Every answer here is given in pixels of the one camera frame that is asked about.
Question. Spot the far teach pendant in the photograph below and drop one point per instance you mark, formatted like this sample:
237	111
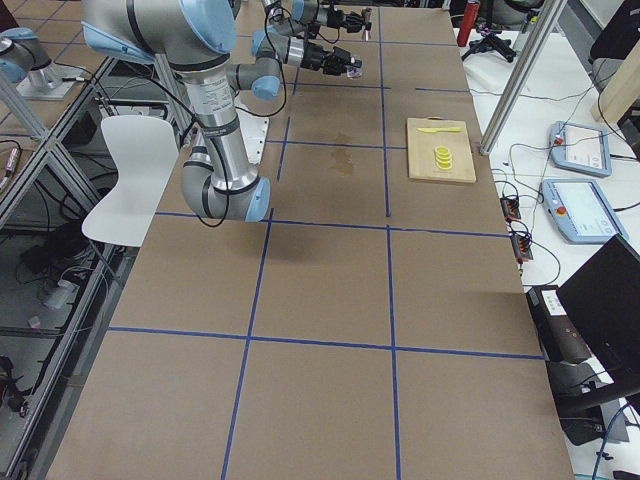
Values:
580	148

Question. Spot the bamboo cutting board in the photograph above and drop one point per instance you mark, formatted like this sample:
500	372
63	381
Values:
421	158

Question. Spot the white plastic chair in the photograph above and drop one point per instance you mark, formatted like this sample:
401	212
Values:
144	151

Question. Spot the yellow plastic knife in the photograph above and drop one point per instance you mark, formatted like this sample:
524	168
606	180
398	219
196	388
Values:
435	130

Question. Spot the teach pendant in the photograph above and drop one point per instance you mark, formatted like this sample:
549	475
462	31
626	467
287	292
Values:
580	148
580	211

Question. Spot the aluminium frame post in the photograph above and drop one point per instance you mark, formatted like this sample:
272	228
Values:
534	45

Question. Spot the near teach pendant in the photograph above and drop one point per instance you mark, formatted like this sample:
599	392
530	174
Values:
580	211

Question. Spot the black monitor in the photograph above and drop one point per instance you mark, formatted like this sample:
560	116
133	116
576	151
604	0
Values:
602	301

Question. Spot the red bottle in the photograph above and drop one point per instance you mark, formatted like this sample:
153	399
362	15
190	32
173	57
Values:
468	22

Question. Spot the black tripod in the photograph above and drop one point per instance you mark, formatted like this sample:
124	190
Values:
491	42

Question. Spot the black box device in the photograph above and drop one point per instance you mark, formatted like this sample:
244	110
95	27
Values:
557	334

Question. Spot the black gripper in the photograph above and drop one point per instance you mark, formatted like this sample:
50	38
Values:
314	56
335	16

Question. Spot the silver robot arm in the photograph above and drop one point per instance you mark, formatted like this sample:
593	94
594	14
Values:
310	16
197	37

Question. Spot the clear glass cup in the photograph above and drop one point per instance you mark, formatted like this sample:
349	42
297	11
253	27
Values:
353	72

